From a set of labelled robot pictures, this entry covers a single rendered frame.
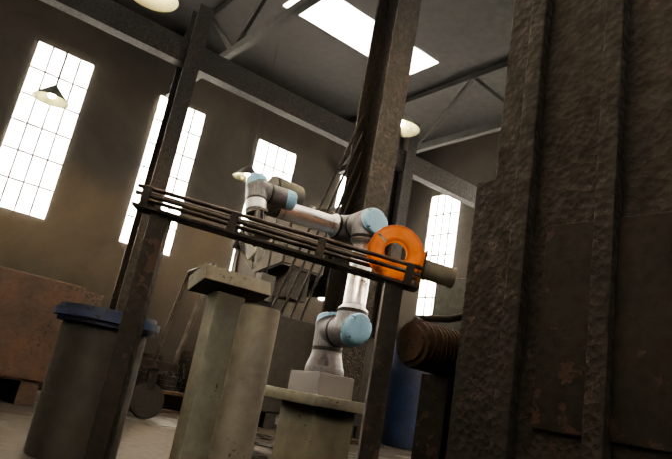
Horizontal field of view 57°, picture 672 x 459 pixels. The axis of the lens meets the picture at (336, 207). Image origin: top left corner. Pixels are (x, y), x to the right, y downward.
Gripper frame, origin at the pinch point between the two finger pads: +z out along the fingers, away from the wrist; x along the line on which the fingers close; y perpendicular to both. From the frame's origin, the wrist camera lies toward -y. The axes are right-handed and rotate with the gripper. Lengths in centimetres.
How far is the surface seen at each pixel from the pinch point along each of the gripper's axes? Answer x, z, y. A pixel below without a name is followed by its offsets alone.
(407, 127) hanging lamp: 480, -516, -324
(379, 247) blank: 7, 15, 53
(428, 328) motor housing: 18, 37, 57
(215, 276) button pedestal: -16.0, 10.4, 5.4
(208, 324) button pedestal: -12.6, 22.2, -3.4
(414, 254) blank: 15, 17, 59
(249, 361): -6.8, 37.0, 11.3
